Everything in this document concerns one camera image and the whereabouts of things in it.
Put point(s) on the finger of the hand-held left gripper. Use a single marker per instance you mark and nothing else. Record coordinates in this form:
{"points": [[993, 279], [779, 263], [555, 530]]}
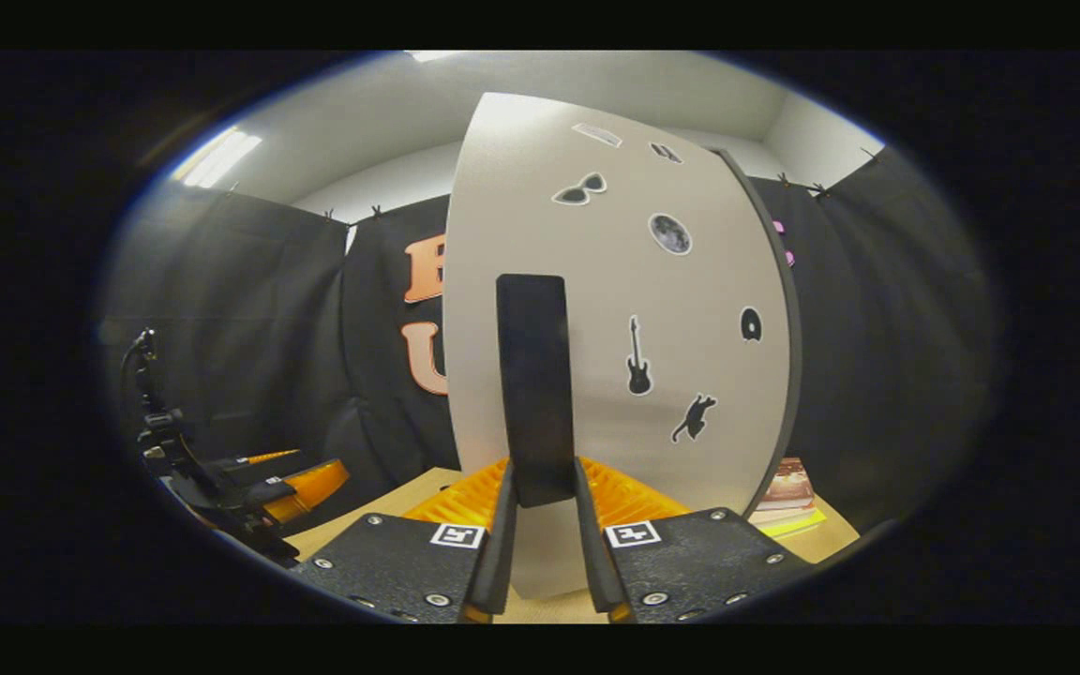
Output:
{"points": [[259, 461], [310, 487]]}

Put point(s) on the red brown book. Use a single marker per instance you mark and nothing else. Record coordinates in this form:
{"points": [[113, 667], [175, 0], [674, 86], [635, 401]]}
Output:
{"points": [[788, 487]]}

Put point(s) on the black backdrop cloth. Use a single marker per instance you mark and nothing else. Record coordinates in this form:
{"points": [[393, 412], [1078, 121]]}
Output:
{"points": [[249, 328]]}

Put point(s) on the white cabinet door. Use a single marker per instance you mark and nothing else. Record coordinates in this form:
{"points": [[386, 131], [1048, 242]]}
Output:
{"points": [[690, 328]]}

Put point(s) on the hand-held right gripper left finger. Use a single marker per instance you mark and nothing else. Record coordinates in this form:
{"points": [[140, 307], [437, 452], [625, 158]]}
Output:
{"points": [[502, 553]]}

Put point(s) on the ceiling light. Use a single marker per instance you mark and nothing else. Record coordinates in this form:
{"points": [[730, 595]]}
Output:
{"points": [[217, 157], [429, 55]]}

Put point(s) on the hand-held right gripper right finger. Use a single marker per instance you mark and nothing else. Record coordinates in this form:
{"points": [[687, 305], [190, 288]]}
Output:
{"points": [[592, 553]]}

